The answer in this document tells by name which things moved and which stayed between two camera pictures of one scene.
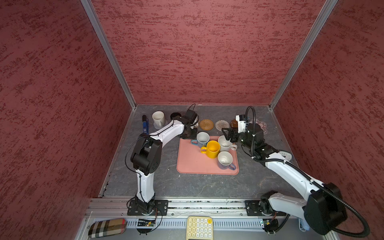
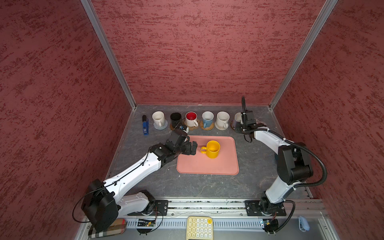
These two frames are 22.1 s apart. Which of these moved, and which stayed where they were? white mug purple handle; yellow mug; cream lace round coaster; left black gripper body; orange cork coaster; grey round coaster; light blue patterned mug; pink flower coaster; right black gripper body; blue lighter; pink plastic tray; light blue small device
Moved: left black gripper body; white mug purple handle; right black gripper body; light blue patterned mug
Stayed: pink flower coaster; orange cork coaster; light blue small device; pink plastic tray; blue lighter; yellow mug; cream lace round coaster; grey round coaster
